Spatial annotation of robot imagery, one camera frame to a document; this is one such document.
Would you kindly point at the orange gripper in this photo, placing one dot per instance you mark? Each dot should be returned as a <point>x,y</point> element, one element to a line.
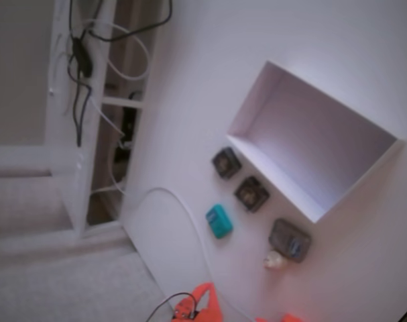
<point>208,303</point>

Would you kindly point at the green cube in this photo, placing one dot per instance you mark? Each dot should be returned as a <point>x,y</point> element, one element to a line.
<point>219,222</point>

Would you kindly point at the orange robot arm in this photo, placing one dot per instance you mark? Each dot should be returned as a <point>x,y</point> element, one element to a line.
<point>292,318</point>

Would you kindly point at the white cardboard bin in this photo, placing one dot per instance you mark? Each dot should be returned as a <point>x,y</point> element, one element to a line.
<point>307,151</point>

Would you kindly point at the small white figurine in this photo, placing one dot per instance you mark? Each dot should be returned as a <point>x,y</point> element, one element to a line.
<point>274,260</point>

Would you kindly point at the grey transparent case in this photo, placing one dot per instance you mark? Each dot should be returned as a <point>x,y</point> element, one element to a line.
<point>290,239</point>

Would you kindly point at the black coin case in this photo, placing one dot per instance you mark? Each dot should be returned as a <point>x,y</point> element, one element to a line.
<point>226,162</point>
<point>251,194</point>

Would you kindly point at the black power strip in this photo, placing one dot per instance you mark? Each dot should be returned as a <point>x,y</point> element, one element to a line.
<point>128,117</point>

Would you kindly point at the white frame rack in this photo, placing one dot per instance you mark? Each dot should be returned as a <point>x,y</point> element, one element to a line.
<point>72,167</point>

